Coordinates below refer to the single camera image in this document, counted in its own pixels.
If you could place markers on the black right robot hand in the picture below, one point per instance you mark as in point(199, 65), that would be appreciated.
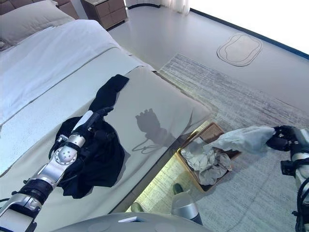
point(282, 140)

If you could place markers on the brown nightstand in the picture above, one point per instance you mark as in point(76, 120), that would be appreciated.
point(106, 14)

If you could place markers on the plain grey pillow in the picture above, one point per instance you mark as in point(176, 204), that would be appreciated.
point(31, 21)

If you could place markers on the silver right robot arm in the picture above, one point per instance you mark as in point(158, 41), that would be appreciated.
point(303, 174)

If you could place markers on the white shirt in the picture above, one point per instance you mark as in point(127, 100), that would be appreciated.
point(193, 157)
point(243, 140)

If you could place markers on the white duvet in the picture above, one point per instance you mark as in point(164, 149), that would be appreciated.
point(48, 60)

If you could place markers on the grey robot torso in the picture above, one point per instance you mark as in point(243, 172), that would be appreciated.
point(108, 226)

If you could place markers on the woven brown basket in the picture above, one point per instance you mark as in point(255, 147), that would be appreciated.
point(212, 131)

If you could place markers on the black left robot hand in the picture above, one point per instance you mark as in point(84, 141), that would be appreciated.
point(85, 120)

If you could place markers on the grey streaked rug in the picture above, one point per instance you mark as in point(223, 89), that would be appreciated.
point(241, 96)

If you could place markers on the brown tufted headboard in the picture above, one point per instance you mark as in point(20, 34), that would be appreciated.
point(68, 7)

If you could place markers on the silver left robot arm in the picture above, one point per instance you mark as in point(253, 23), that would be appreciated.
point(53, 169)

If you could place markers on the black garment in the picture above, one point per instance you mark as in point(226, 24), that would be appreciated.
point(106, 164)

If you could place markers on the silver right robot leg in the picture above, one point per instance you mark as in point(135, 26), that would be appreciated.
point(186, 205)

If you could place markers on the oval grey floor mat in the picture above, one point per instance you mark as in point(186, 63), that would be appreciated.
point(241, 49)

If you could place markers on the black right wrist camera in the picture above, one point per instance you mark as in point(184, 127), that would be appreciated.
point(287, 168)

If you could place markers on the bed with grey cover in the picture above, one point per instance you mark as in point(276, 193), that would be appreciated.
point(149, 96)

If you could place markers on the black floor track strip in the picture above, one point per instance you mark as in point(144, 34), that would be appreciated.
point(301, 53)

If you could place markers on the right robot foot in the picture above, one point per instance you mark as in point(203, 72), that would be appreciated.
point(178, 188)

